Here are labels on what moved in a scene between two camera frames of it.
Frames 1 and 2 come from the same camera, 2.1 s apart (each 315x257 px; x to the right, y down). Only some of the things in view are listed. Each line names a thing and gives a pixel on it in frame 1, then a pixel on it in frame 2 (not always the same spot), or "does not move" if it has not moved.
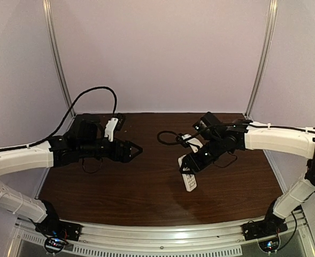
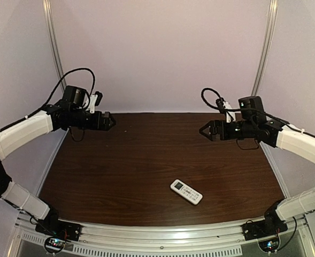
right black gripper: (192, 164) → (214, 130)
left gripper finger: (135, 150) → (112, 122)
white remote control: (189, 180) → (187, 193)
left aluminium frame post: (51, 41) does not move
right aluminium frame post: (271, 21) does not move
